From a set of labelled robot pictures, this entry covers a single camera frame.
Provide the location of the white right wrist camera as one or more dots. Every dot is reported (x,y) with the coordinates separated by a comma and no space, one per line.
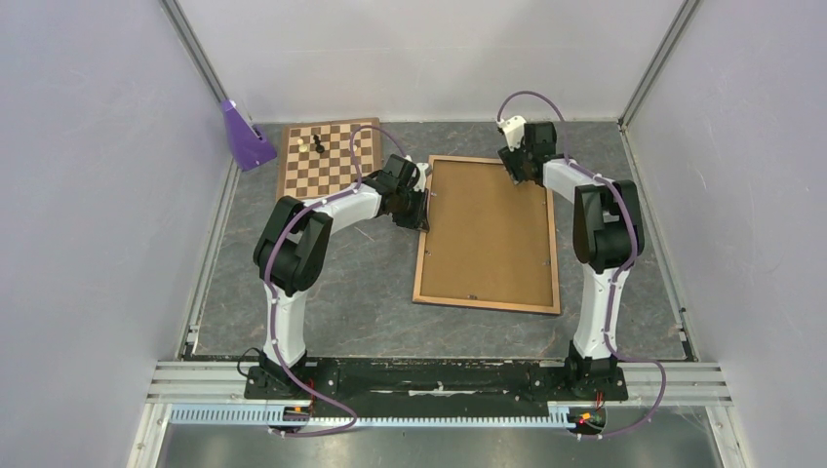
(513,129)

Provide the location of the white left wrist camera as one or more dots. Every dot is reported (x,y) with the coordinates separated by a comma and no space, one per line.
(423,170)

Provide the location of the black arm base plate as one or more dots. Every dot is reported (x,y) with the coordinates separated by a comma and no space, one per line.
(345,379)

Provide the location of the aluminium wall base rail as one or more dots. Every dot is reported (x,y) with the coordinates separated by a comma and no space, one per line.
(191,327)

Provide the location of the purple wedge stand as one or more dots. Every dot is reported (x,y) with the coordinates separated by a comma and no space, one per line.
(249,145)

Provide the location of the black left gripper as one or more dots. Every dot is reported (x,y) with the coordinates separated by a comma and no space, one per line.
(419,219)

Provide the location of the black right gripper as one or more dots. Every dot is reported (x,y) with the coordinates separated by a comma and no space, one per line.
(509,158)

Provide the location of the wooden chessboard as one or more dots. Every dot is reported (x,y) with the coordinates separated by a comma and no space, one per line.
(311,175)

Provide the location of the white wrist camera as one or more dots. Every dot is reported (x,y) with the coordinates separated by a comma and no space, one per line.
(513,129)
(423,170)

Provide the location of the black chess piece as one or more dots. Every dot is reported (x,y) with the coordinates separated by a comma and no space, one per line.
(318,144)

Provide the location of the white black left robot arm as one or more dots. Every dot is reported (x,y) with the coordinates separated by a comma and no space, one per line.
(291,251)

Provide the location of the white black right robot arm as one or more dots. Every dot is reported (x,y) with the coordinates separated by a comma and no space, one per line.
(606,238)

